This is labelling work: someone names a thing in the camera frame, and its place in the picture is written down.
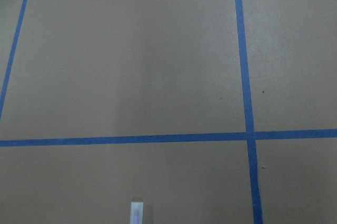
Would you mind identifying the purple highlighter pen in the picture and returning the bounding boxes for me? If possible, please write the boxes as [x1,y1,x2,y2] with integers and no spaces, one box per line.
[130,201,144,224]

